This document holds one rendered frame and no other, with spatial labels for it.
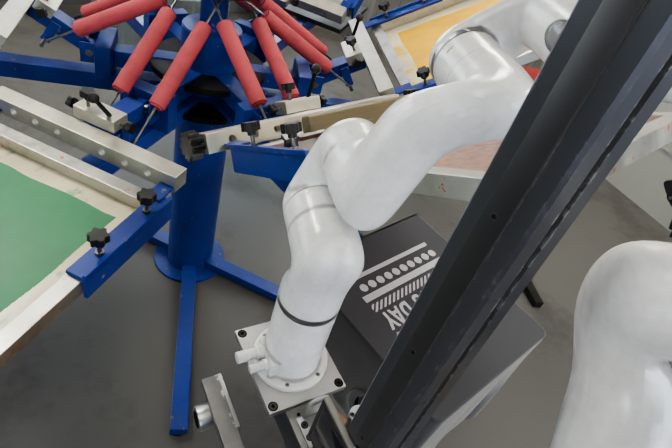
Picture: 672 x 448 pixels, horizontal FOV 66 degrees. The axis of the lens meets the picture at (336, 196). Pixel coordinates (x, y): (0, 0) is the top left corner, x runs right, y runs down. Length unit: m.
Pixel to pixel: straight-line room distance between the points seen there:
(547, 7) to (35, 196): 1.18
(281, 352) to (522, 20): 0.57
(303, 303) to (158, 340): 1.59
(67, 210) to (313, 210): 0.81
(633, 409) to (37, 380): 2.01
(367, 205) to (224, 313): 1.80
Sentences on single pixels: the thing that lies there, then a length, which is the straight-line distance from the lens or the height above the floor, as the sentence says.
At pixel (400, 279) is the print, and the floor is 0.95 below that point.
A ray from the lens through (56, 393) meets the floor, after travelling 2.20.
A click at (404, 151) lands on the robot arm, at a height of 1.60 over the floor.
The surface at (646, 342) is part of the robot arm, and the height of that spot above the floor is 1.64.
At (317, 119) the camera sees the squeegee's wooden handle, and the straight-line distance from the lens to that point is 1.17.
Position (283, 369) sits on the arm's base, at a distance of 0.86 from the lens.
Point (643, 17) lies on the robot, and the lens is 0.33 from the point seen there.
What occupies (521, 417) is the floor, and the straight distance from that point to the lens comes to 2.55.
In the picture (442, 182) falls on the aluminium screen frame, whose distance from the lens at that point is 0.80.
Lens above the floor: 1.89
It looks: 38 degrees down
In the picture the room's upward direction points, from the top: 18 degrees clockwise
